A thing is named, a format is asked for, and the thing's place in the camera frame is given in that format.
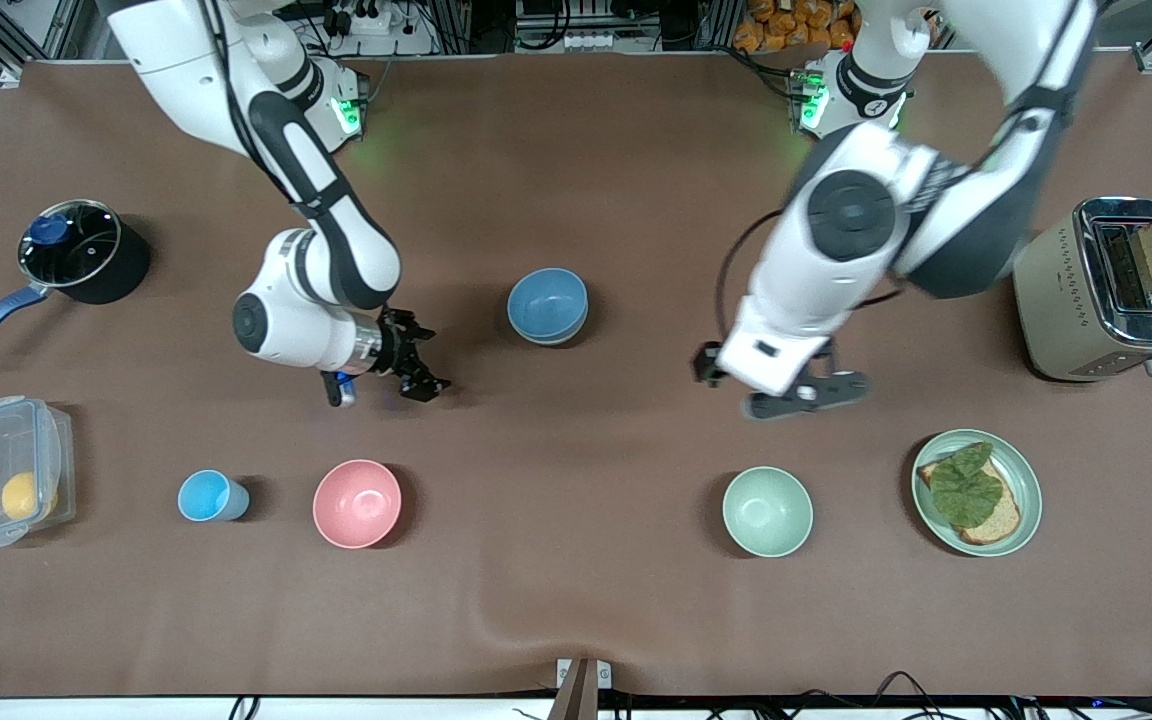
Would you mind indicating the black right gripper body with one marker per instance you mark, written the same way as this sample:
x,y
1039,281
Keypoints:
x,y
397,348

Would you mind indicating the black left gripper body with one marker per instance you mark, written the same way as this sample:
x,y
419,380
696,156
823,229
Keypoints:
x,y
707,364

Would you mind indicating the blue bowl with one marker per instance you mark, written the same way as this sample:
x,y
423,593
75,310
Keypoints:
x,y
547,300

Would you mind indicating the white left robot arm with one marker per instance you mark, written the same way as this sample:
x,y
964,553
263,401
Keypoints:
x,y
836,280

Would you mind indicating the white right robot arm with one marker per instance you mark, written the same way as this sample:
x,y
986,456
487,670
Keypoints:
x,y
336,240

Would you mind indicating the pink bowl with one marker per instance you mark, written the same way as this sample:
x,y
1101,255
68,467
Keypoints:
x,y
357,503

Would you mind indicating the blue cup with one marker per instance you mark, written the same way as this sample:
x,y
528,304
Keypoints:
x,y
206,496

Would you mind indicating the green lettuce leaf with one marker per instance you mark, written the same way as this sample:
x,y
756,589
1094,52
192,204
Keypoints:
x,y
966,485

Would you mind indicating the white power strip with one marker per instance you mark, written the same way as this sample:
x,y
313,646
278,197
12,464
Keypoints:
x,y
368,18

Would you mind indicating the light green plate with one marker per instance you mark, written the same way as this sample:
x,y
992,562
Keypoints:
x,y
1021,470

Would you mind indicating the bread slice on plate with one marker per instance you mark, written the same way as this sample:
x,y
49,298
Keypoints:
x,y
1001,518

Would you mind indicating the glass lid blue knob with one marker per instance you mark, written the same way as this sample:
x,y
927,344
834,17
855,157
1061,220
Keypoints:
x,y
71,245

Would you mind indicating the orange snack bag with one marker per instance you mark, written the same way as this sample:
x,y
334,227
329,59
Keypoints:
x,y
786,25

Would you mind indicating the cream metal toaster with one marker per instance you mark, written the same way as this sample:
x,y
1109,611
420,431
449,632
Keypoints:
x,y
1056,310

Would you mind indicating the yellow lemon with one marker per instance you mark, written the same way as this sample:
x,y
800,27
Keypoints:
x,y
24,496

